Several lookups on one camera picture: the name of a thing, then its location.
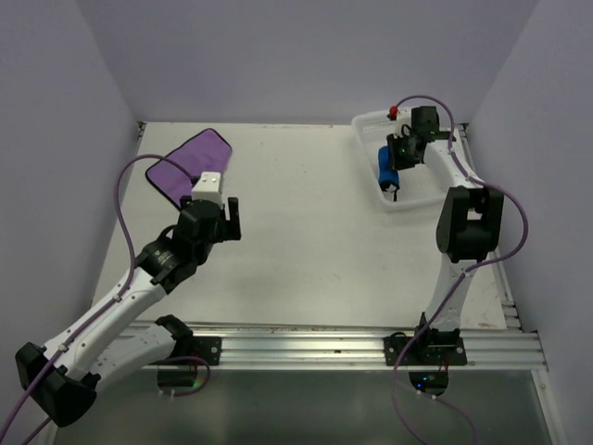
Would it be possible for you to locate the left black base bracket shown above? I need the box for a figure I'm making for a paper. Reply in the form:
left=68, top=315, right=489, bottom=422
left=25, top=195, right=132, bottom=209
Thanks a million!
left=189, top=336, right=222, bottom=366

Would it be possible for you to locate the white plastic basket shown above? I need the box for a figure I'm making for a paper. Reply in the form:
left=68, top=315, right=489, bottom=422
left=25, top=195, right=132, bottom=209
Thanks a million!
left=351, top=106, right=475, bottom=218

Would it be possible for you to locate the aluminium mounting rail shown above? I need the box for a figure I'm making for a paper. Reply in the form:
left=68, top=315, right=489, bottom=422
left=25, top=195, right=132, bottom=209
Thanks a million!
left=188, top=323, right=547, bottom=371

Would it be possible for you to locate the blue towel black trim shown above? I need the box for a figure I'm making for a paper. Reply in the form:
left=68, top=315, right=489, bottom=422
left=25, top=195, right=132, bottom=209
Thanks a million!
left=378, top=146, right=400, bottom=202

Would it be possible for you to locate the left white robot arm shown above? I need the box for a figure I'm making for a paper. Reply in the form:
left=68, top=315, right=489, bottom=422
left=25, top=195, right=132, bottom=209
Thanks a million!
left=16, top=197, right=242, bottom=427

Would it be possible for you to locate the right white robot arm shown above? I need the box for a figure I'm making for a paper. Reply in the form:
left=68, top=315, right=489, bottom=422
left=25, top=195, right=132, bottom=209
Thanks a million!
left=378, top=106, right=504, bottom=366

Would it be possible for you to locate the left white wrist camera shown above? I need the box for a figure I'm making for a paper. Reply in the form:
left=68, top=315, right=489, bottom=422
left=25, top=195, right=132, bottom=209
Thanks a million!
left=191, top=172, right=223, bottom=208

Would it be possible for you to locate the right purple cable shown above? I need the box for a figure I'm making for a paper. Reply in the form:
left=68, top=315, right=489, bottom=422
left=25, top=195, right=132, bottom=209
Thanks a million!
left=391, top=95, right=530, bottom=445

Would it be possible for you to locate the purple towel black trim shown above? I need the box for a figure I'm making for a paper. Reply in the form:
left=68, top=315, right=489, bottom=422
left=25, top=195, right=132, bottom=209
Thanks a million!
left=145, top=128, right=233, bottom=210

